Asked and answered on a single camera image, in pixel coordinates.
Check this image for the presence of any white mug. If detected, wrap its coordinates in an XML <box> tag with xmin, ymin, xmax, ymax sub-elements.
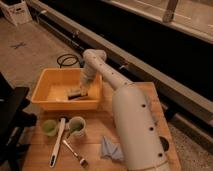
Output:
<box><xmin>67</xmin><ymin>116</ymin><xmax>86</xmax><ymax>138</ymax></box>

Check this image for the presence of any yellow plastic tray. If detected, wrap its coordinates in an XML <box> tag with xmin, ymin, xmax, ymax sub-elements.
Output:
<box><xmin>31</xmin><ymin>68</ymin><xmax>102</xmax><ymax>111</ymax></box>

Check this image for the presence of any black tripod stand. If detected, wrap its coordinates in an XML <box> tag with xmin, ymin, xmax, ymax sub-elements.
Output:
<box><xmin>0</xmin><ymin>72</ymin><xmax>37</xmax><ymax>171</ymax></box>

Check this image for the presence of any blue folded cloth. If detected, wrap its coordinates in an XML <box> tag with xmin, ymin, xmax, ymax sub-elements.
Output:
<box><xmin>101</xmin><ymin>136</ymin><xmax>124</xmax><ymax>162</ymax></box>

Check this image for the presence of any metal cup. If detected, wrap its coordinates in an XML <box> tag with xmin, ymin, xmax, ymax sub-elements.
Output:
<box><xmin>160</xmin><ymin>136</ymin><xmax>169</xmax><ymax>152</ymax></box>

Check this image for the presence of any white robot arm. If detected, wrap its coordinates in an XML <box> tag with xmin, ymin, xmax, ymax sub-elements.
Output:
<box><xmin>80</xmin><ymin>49</ymin><xmax>171</xmax><ymax>171</ymax></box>

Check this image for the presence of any white handled brush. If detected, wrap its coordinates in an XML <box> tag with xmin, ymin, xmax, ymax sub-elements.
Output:
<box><xmin>49</xmin><ymin>117</ymin><xmax>66</xmax><ymax>168</ymax></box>

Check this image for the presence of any white storage box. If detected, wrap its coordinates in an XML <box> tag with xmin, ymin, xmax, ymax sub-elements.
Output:
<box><xmin>0</xmin><ymin>0</ymin><xmax>32</xmax><ymax>26</ymax></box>

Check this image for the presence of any green cup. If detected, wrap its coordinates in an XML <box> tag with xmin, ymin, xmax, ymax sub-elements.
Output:
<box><xmin>42</xmin><ymin>119</ymin><xmax>58</xmax><ymax>136</ymax></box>

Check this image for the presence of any black coiled cable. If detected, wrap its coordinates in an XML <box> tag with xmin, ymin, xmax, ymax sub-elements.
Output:
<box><xmin>56</xmin><ymin>53</ymin><xmax>81</xmax><ymax>69</ymax></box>

